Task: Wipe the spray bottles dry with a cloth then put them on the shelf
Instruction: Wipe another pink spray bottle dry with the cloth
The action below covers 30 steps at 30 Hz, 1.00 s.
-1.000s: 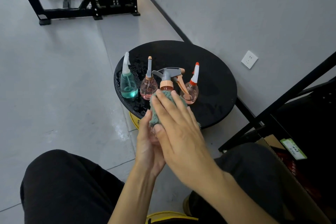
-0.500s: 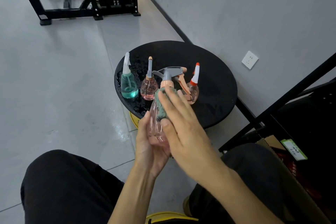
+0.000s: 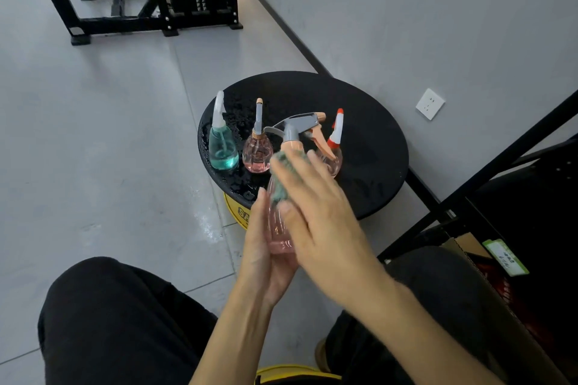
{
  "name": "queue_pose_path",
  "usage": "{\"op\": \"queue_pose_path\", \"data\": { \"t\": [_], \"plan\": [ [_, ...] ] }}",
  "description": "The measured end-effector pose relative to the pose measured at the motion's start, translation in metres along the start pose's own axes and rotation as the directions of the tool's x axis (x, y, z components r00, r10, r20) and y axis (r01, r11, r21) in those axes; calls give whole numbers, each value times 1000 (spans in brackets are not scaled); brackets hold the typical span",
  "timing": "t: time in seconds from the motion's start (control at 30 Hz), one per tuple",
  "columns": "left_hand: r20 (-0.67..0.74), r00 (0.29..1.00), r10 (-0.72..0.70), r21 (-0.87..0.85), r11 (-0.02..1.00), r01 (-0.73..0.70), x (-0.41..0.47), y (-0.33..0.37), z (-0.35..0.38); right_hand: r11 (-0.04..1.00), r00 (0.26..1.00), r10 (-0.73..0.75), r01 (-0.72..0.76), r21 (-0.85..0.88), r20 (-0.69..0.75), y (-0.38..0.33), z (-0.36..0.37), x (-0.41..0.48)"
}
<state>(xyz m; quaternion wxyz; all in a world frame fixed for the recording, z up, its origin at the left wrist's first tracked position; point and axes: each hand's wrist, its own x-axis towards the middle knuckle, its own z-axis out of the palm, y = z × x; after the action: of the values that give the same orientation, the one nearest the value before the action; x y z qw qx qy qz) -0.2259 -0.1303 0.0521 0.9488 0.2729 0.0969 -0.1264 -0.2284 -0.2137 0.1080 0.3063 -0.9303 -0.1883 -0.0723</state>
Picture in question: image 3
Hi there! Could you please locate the black metal rack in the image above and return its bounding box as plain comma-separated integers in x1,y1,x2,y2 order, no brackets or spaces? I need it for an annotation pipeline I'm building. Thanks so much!
378,89,578,385

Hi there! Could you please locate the pink bottle orange white nozzle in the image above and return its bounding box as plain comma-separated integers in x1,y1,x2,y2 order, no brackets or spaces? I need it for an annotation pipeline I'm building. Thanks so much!
315,108,345,178

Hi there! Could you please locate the pink spray bottle grey nozzle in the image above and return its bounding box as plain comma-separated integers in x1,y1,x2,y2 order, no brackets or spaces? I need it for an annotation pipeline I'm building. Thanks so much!
263,111,338,254
242,97,275,174

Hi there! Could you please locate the green spray bottle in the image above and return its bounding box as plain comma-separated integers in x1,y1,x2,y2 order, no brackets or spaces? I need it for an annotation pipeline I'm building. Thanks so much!
208,90,240,171

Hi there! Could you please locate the person's right hand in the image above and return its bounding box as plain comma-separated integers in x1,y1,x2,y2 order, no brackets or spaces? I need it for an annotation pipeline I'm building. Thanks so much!
269,147,396,310

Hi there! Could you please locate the person's left forearm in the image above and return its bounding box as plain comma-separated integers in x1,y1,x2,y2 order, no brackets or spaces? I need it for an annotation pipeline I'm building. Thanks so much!
189,283,276,385

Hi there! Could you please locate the green white label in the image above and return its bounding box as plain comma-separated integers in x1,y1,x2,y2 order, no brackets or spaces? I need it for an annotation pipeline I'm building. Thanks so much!
482,239,530,277

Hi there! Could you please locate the round black table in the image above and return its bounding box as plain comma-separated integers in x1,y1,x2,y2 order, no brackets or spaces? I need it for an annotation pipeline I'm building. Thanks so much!
197,71,410,221

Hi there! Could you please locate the person's light shoe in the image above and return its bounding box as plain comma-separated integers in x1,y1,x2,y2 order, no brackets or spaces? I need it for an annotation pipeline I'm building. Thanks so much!
314,338,334,374

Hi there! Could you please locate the yellow round stool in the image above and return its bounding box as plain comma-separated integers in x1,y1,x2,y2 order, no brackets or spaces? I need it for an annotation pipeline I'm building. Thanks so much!
255,364,343,385

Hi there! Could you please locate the person's left hand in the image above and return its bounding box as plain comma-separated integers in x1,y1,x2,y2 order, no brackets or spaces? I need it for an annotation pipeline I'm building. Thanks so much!
236,187,300,310

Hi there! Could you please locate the yellow barrel base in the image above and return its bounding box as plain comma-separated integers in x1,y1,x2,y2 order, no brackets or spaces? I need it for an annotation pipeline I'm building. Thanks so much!
223,192,252,231

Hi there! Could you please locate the brown cardboard box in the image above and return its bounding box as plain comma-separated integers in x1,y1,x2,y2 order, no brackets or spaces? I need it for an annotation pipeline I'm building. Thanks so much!
441,232,570,385

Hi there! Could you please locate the white wall socket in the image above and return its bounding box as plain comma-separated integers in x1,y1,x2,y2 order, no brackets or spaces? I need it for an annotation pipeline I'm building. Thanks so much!
415,88,447,122

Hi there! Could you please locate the green cleaning cloth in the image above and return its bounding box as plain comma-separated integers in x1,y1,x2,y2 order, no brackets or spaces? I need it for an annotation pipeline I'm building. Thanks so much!
270,150,308,205

